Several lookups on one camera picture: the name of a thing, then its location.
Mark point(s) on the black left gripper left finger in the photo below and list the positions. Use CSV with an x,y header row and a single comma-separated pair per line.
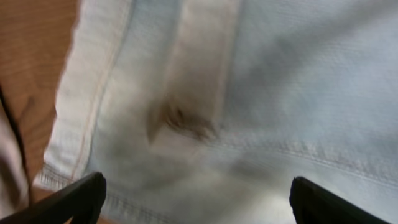
x,y
80,202

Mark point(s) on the light blue denim shorts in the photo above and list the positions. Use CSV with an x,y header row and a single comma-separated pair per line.
x,y
205,111

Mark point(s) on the beige folded shorts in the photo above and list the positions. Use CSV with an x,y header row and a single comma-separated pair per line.
x,y
15,190

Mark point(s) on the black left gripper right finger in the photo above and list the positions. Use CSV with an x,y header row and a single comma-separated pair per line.
x,y
320,205

